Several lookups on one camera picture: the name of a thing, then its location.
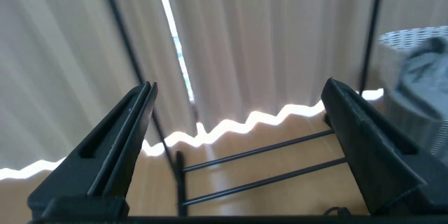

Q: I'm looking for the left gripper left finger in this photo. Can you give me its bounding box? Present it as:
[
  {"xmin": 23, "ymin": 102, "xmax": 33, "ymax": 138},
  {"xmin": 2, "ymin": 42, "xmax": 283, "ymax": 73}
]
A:
[{"xmin": 27, "ymin": 81, "xmax": 159, "ymax": 218}]

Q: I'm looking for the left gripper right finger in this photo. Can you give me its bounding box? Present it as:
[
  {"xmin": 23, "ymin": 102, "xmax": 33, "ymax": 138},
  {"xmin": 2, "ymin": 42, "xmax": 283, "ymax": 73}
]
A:
[{"xmin": 321, "ymin": 77, "xmax": 448, "ymax": 216}]

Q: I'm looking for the white laundry basket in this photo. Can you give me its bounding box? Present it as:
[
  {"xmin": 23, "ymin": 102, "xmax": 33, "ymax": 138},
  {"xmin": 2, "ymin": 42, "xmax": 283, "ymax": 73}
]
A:
[{"xmin": 377, "ymin": 25, "xmax": 448, "ymax": 167}]

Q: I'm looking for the black clothes rack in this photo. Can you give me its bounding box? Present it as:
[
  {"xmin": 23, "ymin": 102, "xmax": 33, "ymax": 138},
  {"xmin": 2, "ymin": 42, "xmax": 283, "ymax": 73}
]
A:
[{"xmin": 94, "ymin": 0, "xmax": 388, "ymax": 218}]

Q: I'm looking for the pale grey garment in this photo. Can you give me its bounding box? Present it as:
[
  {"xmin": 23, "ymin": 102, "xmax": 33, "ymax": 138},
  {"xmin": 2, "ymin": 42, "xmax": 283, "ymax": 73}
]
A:
[{"xmin": 395, "ymin": 36, "xmax": 448, "ymax": 120}]

